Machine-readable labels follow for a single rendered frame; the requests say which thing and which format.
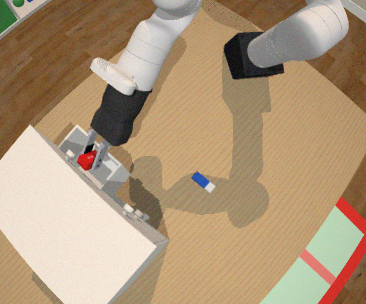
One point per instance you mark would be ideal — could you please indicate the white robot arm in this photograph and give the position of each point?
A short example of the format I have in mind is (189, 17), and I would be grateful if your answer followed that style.
(305, 35)

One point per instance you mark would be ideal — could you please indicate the red nine-volt battery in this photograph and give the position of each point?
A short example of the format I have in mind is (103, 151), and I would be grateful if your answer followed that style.
(86, 160)

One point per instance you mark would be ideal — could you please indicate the blue and white eraser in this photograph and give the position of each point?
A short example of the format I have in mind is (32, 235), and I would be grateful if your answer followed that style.
(203, 182)

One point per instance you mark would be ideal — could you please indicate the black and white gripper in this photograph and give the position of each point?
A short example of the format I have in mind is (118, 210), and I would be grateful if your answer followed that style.
(114, 122)

